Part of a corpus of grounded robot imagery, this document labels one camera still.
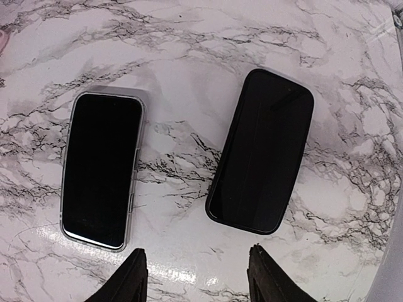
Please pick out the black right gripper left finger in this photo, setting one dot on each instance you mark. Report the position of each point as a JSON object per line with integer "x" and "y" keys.
{"x": 128, "y": 283}

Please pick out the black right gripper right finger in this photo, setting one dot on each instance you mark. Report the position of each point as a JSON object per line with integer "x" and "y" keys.
{"x": 268, "y": 282}

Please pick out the black phone case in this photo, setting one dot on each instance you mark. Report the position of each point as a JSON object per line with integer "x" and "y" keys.
{"x": 262, "y": 154}

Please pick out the black smartphone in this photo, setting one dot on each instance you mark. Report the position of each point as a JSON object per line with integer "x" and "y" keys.
{"x": 102, "y": 170}

